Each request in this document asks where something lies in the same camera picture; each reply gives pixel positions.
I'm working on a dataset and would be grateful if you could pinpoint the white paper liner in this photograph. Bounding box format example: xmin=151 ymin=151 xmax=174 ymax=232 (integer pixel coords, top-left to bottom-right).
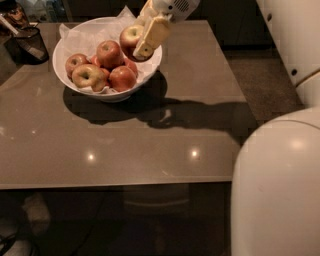
xmin=58 ymin=5 xmax=159 ymax=95

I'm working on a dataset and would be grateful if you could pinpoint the red apple far left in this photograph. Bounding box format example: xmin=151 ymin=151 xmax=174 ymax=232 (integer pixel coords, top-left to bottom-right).
xmin=65 ymin=53 xmax=89 ymax=78

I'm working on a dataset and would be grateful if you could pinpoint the red apple back centre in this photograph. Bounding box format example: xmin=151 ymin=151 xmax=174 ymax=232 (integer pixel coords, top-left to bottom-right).
xmin=96 ymin=40 xmax=124 ymax=69

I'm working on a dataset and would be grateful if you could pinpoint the black mesh pen cup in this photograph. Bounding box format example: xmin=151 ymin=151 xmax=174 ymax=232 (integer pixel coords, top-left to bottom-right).
xmin=14 ymin=27 xmax=49 ymax=65

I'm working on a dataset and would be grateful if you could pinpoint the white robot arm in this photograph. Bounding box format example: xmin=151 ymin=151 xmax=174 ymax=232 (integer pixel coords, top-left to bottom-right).
xmin=231 ymin=0 xmax=320 ymax=256

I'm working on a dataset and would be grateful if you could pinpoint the red apple front centre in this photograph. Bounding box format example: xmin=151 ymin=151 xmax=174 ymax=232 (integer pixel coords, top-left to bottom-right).
xmin=109 ymin=66 xmax=137 ymax=92

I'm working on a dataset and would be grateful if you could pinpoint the white bowl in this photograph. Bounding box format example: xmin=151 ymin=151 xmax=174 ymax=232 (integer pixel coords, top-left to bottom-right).
xmin=52 ymin=16 xmax=164 ymax=103

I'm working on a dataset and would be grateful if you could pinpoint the small hidden red apple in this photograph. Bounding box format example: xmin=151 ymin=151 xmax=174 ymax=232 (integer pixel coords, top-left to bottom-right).
xmin=91 ymin=55 xmax=101 ymax=67

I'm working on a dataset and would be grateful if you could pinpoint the yellow-green apple front left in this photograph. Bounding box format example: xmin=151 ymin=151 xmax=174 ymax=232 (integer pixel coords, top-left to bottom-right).
xmin=72 ymin=64 xmax=107 ymax=92

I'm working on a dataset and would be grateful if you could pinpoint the hidden red apple right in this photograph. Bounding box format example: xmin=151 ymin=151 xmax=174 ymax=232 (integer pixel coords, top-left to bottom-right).
xmin=124 ymin=58 xmax=138 ymax=75

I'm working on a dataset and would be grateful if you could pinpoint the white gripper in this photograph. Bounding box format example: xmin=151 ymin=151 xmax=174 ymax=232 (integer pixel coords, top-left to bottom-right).
xmin=133 ymin=0 xmax=201 ymax=61

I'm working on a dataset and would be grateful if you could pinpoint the red-green apple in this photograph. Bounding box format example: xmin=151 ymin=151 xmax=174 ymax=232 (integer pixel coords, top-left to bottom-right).
xmin=119 ymin=25 xmax=144 ymax=58

